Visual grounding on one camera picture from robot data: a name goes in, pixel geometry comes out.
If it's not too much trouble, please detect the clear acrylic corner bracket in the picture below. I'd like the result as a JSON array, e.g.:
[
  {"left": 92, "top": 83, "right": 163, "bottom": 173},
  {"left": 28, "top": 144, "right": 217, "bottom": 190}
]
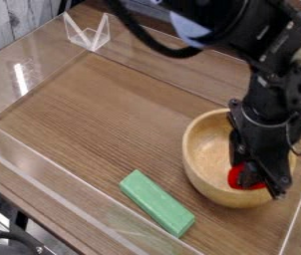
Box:
[{"left": 63, "top": 13, "right": 111, "bottom": 52}]

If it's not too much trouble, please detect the black table leg bracket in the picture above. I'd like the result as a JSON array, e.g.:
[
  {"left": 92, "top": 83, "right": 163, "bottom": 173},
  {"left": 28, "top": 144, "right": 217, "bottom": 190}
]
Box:
[{"left": 8, "top": 208, "right": 57, "bottom": 255}]

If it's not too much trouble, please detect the green rectangular block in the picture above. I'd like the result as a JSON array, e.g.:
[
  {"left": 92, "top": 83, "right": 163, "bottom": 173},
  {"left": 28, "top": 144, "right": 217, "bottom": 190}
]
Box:
[{"left": 119, "top": 169, "right": 195, "bottom": 238}]

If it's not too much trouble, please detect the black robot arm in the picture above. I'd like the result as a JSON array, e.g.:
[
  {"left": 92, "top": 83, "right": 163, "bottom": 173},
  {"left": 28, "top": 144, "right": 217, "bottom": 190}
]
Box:
[{"left": 156, "top": 0, "right": 301, "bottom": 198}]

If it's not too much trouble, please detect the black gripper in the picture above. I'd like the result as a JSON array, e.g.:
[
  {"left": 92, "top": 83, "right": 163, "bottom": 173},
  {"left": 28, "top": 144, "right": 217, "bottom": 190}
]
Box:
[{"left": 227, "top": 99, "right": 301, "bottom": 200}]

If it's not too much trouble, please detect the red plush strawberry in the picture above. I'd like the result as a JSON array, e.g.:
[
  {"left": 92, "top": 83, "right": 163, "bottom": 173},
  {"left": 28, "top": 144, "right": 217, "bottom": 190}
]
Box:
[{"left": 227, "top": 161, "right": 266, "bottom": 190}]

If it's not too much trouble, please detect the black cable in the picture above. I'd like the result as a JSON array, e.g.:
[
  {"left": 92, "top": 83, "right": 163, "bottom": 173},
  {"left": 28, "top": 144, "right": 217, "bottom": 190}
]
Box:
[{"left": 104, "top": 0, "right": 205, "bottom": 60}]

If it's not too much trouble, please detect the clear acrylic front barrier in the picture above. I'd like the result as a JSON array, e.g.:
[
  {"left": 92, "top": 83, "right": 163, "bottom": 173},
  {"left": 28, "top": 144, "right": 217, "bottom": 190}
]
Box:
[{"left": 0, "top": 129, "right": 202, "bottom": 255}]

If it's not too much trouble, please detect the wooden bowl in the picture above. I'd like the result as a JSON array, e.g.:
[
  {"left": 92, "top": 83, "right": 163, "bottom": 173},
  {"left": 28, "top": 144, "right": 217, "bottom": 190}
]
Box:
[{"left": 181, "top": 108, "right": 298, "bottom": 209}]

